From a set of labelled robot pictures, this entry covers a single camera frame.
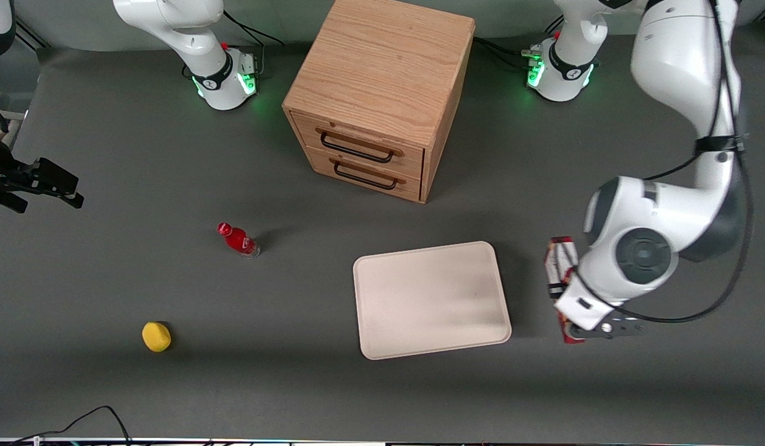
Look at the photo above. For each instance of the dark left wrist camera mount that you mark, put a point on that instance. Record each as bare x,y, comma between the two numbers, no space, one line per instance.
620,327

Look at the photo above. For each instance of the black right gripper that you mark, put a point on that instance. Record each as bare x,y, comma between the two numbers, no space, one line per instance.
4,174

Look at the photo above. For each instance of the dark wrist camera mount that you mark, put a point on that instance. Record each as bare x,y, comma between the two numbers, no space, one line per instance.
620,327
12,204

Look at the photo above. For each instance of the wooden drawer front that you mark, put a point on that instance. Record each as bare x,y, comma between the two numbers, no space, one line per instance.
413,162
410,189

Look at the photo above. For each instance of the beige rectangular tray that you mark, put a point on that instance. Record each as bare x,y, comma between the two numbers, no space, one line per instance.
432,300

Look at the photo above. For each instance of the yellow lemon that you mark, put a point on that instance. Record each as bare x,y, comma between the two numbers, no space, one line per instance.
156,337

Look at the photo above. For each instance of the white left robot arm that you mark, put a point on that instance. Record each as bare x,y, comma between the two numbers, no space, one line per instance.
679,62

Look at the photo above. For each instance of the red cookie box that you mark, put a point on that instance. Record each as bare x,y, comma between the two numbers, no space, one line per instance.
559,260

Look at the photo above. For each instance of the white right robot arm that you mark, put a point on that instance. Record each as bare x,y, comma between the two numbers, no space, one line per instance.
215,74

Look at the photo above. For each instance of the wooden two-drawer cabinet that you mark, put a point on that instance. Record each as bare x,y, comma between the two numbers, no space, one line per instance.
382,62

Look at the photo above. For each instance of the red plastic bottle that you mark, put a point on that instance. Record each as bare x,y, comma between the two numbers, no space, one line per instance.
236,238

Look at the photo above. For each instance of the dark right wrist camera mount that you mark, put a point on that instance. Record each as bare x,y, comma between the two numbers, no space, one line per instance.
12,204

